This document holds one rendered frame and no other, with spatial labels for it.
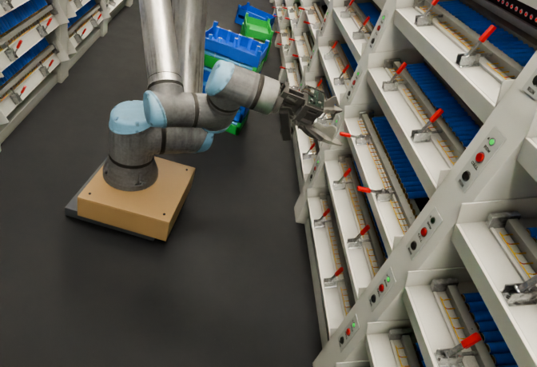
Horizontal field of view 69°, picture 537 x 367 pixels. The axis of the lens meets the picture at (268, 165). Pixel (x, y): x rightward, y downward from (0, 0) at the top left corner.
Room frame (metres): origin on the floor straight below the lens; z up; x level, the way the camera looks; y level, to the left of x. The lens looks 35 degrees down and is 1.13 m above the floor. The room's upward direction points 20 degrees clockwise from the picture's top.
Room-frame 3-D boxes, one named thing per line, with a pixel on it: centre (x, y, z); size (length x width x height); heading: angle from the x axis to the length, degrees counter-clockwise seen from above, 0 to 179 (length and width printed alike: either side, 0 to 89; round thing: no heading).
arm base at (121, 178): (1.05, 0.46, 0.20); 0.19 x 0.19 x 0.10
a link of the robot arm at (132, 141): (1.05, 0.46, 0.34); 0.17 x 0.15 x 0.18; 125
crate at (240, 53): (1.88, 0.36, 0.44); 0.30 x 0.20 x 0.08; 90
